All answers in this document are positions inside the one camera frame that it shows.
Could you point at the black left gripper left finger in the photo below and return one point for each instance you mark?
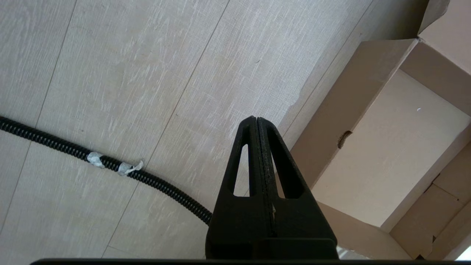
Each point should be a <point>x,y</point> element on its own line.
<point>235,221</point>

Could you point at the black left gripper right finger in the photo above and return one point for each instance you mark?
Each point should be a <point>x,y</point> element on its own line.
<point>301,217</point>

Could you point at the brown cardboard shoe box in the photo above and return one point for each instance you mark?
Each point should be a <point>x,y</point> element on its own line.
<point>397,147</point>

